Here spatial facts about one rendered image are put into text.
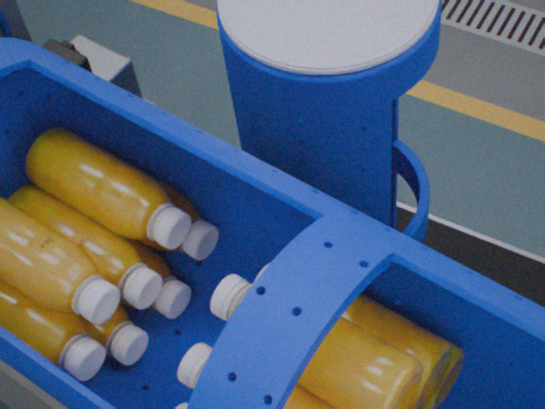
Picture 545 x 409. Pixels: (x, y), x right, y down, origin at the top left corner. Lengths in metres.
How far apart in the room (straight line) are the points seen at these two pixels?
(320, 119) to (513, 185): 1.20
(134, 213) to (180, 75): 1.71
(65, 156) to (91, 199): 0.06
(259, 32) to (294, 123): 0.12
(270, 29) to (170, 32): 1.58
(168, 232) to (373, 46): 0.37
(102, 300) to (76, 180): 0.14
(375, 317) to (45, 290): 0.30
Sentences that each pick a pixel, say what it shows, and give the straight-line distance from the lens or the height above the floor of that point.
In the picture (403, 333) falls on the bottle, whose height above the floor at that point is 1.12.
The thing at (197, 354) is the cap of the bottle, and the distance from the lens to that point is 0.81.
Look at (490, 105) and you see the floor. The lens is 2.48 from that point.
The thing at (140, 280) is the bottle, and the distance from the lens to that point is 0.91.
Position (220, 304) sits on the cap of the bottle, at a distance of 0.80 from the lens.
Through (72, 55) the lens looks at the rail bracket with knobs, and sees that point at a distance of 1.24.
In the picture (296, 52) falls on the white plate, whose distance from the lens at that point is 1.13.
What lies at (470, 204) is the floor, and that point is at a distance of 2.27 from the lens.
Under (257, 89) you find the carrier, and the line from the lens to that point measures 1.17.
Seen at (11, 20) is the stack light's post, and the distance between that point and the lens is 1.64.
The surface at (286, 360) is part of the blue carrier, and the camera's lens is 0.68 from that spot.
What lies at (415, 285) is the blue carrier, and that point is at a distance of 0.88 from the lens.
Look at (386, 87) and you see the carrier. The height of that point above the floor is 0.99.
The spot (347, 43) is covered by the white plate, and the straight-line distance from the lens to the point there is 1.14.
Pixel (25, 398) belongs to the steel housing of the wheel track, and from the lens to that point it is 1.12.
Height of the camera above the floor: 1.83
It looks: 55 degrees down
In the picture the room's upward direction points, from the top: 8 degrees counter-clockwise
